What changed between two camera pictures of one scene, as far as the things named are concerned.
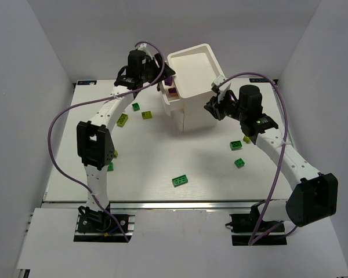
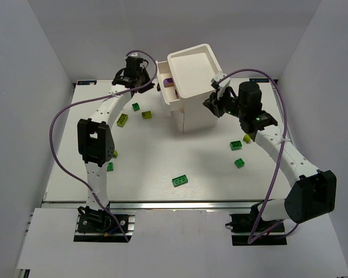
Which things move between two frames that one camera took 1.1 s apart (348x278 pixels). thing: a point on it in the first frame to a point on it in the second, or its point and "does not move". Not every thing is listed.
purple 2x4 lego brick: (172, 90) to (168, 82)
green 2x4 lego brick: (179, 180) does not move
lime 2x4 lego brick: (122, 120) does not move
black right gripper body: (218, 105) does not move
